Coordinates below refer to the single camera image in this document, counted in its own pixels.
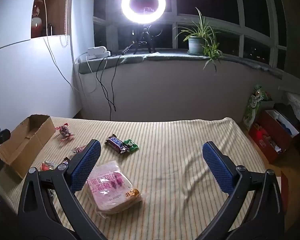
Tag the red storage box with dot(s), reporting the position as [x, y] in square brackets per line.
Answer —
[270, 130]

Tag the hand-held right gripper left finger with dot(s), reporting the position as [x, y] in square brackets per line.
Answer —
[86, 165]

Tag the striped beige blanket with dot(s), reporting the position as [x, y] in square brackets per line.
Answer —
[170, 155]

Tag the white window frame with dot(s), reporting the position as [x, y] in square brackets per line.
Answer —
[241, 27]

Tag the grey windowsill mat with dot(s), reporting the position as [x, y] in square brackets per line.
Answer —
[165, 57]

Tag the black tripod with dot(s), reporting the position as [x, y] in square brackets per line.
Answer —
[146, 33]

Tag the pink bread packet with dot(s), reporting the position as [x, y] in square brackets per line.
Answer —
[110, 187]

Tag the brown cardboard box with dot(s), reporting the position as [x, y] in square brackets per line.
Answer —
[22, 140]

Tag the potted spider plant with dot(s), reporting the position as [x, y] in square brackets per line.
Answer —
[196, 43]

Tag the red orange snack packet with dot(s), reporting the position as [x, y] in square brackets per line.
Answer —
[47, 166]

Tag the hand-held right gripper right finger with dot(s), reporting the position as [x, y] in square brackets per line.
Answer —
[218, 166]

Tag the red vase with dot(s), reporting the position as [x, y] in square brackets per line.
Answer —
[36, 22]

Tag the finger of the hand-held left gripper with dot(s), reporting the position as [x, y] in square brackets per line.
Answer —
[2, 135]

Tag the black flat device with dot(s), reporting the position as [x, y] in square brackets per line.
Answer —
[122, 50]

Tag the green snack packet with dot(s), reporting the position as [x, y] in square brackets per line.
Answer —
[131, 145]

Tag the large green snack bag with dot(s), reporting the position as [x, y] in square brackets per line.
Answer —
[252, 105]

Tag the red dark candy packet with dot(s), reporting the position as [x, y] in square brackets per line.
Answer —
[65, 130]

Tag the wooden wall shelf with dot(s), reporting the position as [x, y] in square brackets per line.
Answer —
[57, 12]

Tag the dark red snack packet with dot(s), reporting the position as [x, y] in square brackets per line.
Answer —
[78, 150]

